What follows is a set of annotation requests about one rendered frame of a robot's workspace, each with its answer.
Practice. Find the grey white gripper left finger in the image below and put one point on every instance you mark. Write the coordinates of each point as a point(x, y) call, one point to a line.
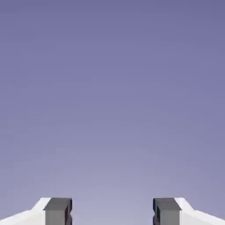
point(54, 212)

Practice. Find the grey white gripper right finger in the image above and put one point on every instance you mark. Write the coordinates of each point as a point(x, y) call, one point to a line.
point(169, 212)

